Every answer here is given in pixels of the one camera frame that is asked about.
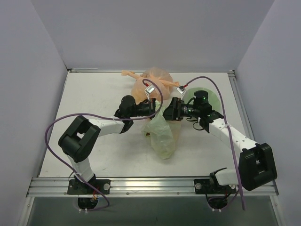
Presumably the green wavy plastic bowl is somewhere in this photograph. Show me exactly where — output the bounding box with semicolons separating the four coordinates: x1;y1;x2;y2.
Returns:
182;87;222;112

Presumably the green plastic bag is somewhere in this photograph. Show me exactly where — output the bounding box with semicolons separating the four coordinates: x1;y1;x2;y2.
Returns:
141;105;181;160

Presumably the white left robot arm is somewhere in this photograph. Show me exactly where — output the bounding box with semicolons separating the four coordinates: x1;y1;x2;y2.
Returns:
58;95;156;194

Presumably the aluminium rail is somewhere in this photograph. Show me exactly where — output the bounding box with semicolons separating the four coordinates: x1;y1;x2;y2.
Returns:
26;176;279;198
68;68;100;73
228;70;255;140

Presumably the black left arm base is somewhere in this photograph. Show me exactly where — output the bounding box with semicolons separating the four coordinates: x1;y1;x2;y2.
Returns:
67;175;111;212

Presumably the aluminium back rail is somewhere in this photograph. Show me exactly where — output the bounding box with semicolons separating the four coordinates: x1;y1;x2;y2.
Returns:
68;68;100;73

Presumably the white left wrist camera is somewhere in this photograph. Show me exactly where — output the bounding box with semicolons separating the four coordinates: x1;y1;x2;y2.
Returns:
144;85;156;101

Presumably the aluminium right side rail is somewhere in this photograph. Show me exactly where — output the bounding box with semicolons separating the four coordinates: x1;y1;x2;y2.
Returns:
228;70;255;140

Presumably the aluminium front rail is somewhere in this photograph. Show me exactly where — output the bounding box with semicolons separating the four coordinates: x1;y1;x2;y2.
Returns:
26;176;279;198

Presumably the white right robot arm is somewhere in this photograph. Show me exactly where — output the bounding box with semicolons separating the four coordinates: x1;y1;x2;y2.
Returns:
163;90;277;193

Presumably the orange tied plastic bag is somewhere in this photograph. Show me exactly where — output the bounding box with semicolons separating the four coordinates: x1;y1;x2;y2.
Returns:
121;67;179;104

